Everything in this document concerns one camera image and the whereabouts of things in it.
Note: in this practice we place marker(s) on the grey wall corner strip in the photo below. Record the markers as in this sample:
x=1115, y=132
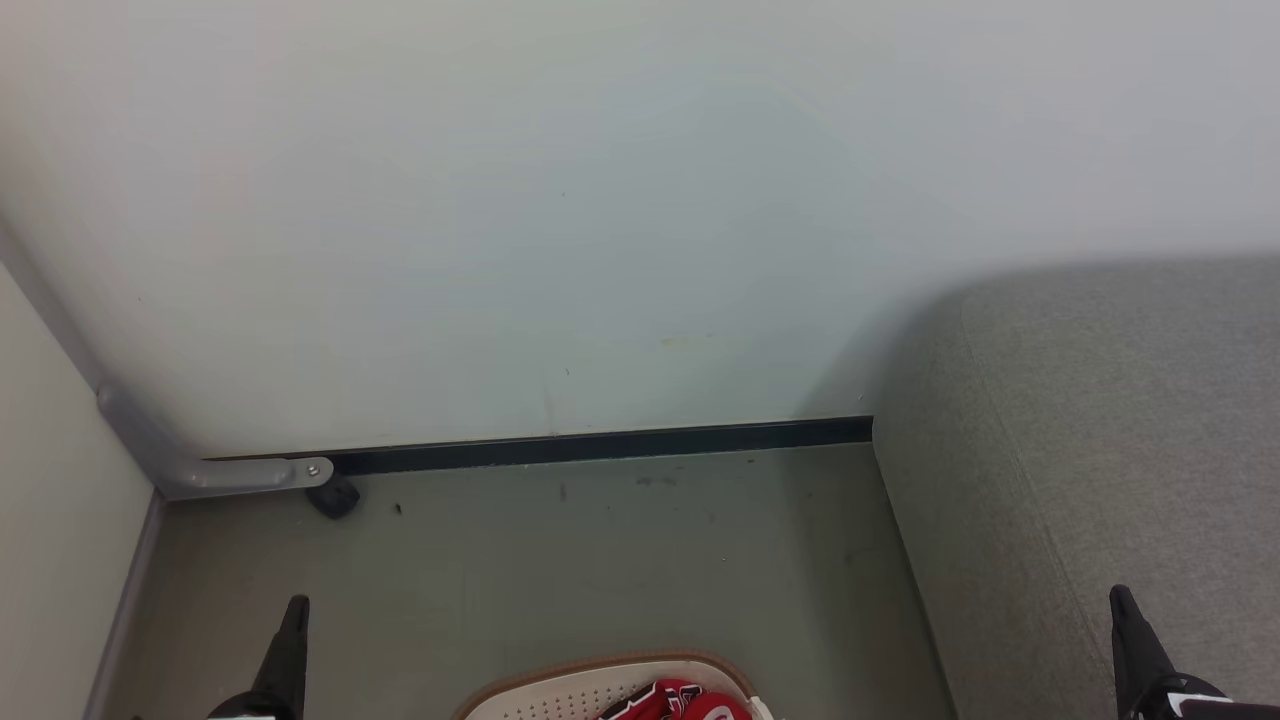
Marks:
x=50, y=310

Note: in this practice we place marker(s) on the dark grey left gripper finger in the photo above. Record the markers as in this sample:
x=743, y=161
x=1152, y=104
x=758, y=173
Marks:
x=278, y=665

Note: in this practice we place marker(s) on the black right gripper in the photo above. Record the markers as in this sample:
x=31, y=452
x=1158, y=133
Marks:
x=1200, y=708

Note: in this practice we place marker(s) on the grey fabric sofa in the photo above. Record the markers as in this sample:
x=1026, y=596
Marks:
x=1100, y=450

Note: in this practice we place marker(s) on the red and white garment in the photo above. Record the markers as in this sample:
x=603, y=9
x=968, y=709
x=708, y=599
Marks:
x=680, y=705

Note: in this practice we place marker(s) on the white laundry basket brown rim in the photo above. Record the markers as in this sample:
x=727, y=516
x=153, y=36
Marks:
x=540, y=700

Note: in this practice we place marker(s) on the black baseboard strip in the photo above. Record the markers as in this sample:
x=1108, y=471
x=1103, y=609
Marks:
x=600, y=445

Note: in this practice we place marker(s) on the grey metal floor bracket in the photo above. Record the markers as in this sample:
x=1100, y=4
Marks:
x=230, y=475

